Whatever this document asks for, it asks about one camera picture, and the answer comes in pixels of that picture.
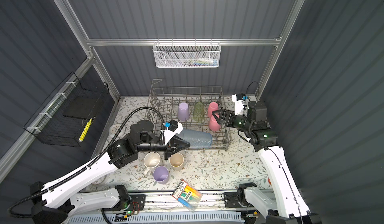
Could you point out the white ceramic mug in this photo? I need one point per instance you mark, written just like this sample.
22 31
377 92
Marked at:
151 162

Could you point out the blue translucent cup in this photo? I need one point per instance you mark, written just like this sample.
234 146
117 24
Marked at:
197 139

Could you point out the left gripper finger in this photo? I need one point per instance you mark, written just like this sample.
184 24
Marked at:
179 141
181 146

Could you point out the green translucent cup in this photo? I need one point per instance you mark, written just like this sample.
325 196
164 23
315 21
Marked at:
199 112

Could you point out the tape roll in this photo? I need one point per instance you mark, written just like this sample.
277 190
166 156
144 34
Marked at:
100 181

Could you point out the purple cup front row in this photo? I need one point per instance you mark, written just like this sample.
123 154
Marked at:
161 175

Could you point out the floral table mat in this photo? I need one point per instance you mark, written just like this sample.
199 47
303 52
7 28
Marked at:
203 169

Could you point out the black wire side basket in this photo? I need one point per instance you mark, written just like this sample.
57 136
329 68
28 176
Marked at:
63 119

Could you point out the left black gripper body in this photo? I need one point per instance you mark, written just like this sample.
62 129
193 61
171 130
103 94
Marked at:
156 147

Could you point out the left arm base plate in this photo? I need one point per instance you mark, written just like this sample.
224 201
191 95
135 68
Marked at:
135 202

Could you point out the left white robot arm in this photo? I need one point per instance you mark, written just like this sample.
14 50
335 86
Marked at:
62 197

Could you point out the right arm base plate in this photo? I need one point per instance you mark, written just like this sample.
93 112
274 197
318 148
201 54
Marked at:
231 200

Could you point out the pink cup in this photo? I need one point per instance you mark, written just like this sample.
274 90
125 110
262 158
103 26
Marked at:
213 106
213 124

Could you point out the yellow marker pen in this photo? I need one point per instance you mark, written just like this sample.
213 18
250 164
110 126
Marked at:
85 130

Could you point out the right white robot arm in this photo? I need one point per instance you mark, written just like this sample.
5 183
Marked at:
249 118

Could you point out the lilac cup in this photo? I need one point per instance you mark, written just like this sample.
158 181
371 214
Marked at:
183 112

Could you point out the pens in wall basket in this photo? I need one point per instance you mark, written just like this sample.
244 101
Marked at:
202 62

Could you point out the white wire wall basket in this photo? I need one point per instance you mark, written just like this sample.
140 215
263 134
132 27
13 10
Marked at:
167 56

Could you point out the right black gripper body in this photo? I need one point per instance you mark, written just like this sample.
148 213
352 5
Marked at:
238 121

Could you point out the highlighter marker pack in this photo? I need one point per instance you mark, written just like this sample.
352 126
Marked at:
187 195

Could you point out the beige cup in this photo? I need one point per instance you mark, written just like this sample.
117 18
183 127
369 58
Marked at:
177 161

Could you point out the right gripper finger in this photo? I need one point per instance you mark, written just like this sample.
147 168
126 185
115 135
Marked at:
219 113
220 120

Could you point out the grey wire dish rack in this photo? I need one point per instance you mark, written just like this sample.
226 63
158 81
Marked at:
167 99

